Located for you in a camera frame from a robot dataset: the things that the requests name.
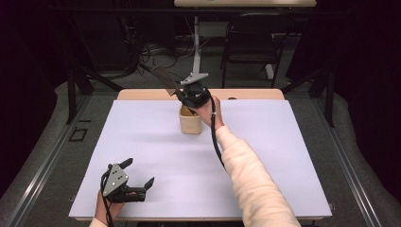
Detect white table mat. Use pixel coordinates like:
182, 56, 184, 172
68, 98, 333, 219

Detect black metal frame stand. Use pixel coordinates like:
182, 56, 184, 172
65, 64, 125, 125
281, 66, 336, 129

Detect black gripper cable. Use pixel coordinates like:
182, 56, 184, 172
99, 169, 115, 227
203, 88, 227, 168

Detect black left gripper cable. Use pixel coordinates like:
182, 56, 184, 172
99, 169, 115, 227

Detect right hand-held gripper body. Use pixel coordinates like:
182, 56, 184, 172
179, 72, 212, 110

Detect white desk leg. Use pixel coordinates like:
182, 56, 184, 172
191, 15, 203, 77

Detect tangle of floor cables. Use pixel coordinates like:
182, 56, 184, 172
119, 15, 210, 90

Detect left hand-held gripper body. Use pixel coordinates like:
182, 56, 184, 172
100, 163, 148, 204

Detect grey metal floor rail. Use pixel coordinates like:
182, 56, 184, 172
5, 94, 93, 227
310, 94, 383, 227

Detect black folding chair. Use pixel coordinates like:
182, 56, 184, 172
219, 11, 296, 90

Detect beige square cup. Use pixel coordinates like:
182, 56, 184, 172
179, 103, 203, 135

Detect person's left hand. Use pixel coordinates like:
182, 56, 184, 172
95, 189, 126, 226

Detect light wooden desk top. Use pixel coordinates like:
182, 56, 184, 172
173, 0, 318, 9

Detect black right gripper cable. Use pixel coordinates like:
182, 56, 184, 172
203, 88, 227, 168

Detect wooden table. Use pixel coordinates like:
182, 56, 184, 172
75, 88, 326, 222

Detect person's right hand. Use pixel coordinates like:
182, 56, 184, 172
189, 96, 225, 130

